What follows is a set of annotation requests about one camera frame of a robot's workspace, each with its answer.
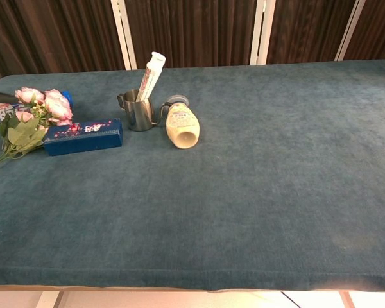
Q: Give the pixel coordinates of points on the blue glasses case grey lining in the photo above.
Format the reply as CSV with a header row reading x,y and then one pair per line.
x,y
83,139

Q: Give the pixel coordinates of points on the pink artificial rose bouquet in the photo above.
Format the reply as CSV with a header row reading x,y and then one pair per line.
x,y
56,107

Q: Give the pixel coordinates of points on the stainless steel milk pitcher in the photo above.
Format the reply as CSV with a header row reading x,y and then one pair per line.
x,y
139,112

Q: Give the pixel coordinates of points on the white toothpaste tube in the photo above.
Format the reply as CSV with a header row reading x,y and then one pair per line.
x,y
150,77

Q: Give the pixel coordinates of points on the cream squeeze sauce bottle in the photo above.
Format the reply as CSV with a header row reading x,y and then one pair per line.
x,y
183,125

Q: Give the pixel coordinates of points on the teal velvet tablecloth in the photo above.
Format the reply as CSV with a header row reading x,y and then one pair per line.
x,y
260,179

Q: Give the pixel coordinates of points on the white partition frame post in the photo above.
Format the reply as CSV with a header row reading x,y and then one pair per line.
x,y
261,32
349,32
123,35

